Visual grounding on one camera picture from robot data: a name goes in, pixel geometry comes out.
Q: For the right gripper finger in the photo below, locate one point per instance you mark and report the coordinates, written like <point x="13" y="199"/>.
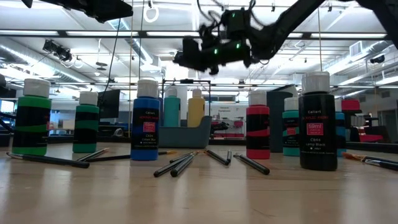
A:
<point x="179" y="59"/>

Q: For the large turquoise paint bottle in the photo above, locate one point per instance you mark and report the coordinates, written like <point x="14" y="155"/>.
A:
<point x="171" y="109"/>

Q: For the large yellow paint bottle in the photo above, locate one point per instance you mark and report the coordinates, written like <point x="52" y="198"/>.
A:
<point x="196" y="109"/>

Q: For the small cobalt blue paint bottle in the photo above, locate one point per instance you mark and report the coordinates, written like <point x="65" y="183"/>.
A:
<point x="145" y="105"/>

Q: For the small red paint bottle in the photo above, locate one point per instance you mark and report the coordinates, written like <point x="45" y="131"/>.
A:
<point x="257" y="109"/>

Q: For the teal plastic bin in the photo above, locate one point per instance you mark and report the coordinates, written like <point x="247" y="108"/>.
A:
<point x="186" y="137"/>

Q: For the dark blue plastic cup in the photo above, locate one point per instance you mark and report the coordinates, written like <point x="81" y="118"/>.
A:
<point x="276" y="124"/>

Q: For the small teal paint bottle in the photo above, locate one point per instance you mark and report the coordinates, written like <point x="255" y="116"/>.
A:
<point x="291" y="115"/>

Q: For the small black paint bottle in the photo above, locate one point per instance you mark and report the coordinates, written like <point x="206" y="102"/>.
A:
<point x="317" y="102"/>

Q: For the small emerald green paint bottle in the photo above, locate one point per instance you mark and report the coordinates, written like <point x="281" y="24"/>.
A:
<point x="86" y="109"/>

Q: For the small cyan paint bottle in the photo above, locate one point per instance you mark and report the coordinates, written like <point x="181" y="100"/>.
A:
<point x="340" y="124"/>

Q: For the small bright green paint bottle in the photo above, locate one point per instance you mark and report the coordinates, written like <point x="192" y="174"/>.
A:
<point x="31" y="105"/>

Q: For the orange-bristle paintbrush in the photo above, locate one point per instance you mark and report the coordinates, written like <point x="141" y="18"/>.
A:
<point x="354" y="156"/>

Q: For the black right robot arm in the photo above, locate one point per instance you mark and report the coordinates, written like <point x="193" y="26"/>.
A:
<point x="292" y="20"/>

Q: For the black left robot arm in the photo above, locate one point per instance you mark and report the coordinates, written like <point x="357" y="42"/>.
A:
<point x="93" y="7"/>

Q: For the black overhead rig bar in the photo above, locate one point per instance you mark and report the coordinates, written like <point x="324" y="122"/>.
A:
<point x="143" y="33"/>

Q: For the black computer monitor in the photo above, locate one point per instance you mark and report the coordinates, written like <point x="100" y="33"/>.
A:
<point x="109" y="104"/>

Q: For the red storage bin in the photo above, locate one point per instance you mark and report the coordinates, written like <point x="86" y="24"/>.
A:
<point x="350" y="105"/>
<point x="371" y="138"/>

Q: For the black aluminium table frame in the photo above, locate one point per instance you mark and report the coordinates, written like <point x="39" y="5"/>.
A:
<point x="233" y="142"/>

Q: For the black ceiling camera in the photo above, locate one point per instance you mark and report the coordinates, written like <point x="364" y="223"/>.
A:
<point x="63" y="54"/>
<point x="377" y="59"/>

